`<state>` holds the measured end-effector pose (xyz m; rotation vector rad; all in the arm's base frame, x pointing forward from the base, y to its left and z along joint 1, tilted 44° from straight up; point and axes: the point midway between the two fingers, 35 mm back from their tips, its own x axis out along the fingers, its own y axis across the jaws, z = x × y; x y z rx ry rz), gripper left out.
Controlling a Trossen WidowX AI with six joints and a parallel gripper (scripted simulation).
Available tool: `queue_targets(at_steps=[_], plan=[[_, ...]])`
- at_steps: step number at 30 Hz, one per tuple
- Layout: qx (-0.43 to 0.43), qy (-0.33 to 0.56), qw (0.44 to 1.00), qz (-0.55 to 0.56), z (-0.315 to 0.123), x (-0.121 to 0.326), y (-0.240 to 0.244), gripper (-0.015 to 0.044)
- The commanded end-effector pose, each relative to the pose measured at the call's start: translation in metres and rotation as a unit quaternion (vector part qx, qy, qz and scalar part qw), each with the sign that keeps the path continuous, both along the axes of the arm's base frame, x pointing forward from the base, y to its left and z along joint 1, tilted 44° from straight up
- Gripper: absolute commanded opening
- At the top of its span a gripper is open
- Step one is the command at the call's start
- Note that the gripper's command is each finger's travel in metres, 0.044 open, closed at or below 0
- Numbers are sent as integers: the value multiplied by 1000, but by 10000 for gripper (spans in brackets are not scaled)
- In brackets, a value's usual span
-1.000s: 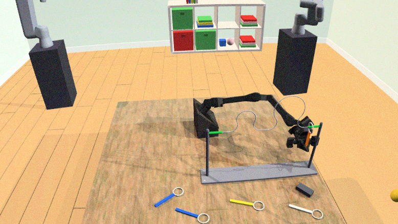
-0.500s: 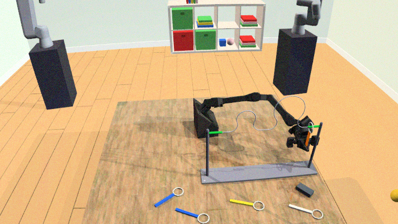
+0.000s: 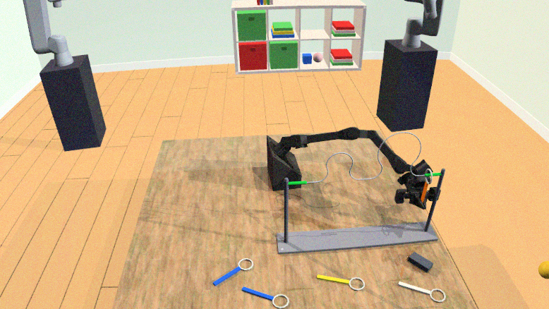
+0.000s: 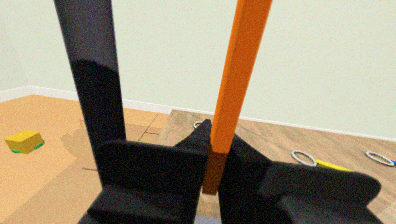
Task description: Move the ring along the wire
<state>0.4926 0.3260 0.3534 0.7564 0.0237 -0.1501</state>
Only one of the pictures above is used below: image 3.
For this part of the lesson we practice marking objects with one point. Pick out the white ring with blue handle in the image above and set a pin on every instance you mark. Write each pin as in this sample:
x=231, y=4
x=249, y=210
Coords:
x=234, y=271
x=266, y=296

